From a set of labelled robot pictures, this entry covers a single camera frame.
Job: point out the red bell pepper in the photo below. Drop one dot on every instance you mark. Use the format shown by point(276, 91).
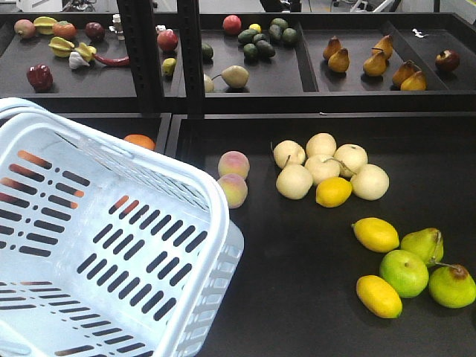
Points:
point(40, 77)

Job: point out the green apple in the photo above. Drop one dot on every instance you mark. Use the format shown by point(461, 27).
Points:
point(405, 272)

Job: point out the yellow lemon fruit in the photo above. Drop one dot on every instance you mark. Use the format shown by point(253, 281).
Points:
point(333, 192)

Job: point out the red chili pepper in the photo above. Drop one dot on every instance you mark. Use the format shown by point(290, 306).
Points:
point(118, 62)

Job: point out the white garlic bulb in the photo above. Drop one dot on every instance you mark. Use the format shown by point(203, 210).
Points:
point(76, 61)

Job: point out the pink peach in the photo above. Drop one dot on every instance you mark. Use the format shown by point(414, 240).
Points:
point(234, 162)

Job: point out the light blue plastic basket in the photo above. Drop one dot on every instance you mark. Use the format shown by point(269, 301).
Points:
point(107, 248)

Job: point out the black wooden produce stand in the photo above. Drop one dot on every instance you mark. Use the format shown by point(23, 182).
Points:
point(354, 98)

